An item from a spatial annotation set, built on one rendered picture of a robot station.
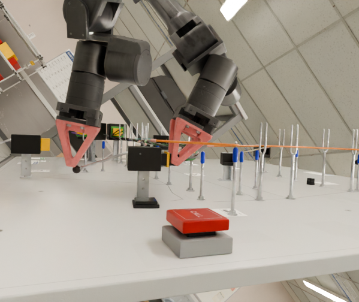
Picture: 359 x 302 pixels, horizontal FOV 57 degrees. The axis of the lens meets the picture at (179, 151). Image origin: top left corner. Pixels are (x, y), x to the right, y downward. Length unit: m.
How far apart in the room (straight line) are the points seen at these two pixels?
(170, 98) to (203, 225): 1.36
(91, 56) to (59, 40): 8.13
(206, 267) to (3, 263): 0.17
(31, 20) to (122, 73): 8.41
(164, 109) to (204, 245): 1.34
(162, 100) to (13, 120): 6.86
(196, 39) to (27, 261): 0.45
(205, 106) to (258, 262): 0.31
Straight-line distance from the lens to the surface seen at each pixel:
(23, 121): 8.27
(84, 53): 0.56
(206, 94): 0.57
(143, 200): 0.52
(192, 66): 0.61
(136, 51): 0.52
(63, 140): 0.56
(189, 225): 0.31
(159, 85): 1.63
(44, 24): 8.85
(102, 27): 0.57
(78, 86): 0.55
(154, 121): 1.54
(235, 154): 0.48
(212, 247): 0.33
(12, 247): 0.36
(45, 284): 0.28
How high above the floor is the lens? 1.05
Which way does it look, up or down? 15 degrees up
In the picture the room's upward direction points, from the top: 53 degrees clockwise
